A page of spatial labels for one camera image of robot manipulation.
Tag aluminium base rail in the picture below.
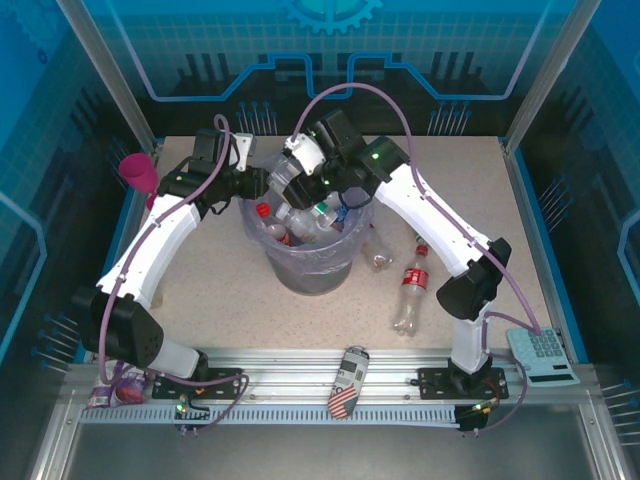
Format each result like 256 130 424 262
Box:
67 347 596 407

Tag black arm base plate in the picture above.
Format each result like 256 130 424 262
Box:
417 367 510 401
151 367 246 401

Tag crumpled snack packet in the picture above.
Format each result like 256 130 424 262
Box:
88 362 149 409

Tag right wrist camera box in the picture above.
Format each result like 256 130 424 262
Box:
283 133 327 175

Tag red-capped clear plastic bottle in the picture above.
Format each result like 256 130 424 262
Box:
255 202 294 247

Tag light blue calculator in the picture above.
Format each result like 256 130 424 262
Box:
505 327 582 386

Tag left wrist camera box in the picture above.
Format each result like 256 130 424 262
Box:
229 132 258 172

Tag aluminium frame post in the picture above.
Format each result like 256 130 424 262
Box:
502 0 594 154
54 0 159 154

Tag black connector board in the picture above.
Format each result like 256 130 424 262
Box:
172 394 212 437
455 398 504 437

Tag clear bottle with brown residue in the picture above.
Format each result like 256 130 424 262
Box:
359 224 396 274

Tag grey round bin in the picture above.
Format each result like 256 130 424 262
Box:
239 189 376 296

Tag pink plastic goblet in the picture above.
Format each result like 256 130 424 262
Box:
118 153 161 211

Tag flag print can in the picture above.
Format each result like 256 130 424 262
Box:
327 344 371 420

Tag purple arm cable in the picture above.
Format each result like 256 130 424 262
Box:
98 114 251 436
292 82 542 436

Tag clear plastic bottle white cap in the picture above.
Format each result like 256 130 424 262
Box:
276 203 326 244

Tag large cola bottle red label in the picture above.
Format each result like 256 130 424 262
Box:
392 243 432 337

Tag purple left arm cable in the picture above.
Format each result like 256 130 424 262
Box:
98 114 251 436

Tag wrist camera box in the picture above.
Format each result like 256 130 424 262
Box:
283 133 327 175
229 132 258 172

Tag grey metal front plate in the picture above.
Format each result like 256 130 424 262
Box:
59 404 609 480

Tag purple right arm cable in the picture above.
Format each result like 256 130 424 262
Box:
292 82 542 436

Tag slotted grey cable duct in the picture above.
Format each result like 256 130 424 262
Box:
79 403 461 426

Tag clear bottle blue label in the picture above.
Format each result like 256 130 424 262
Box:
314 192 351 234

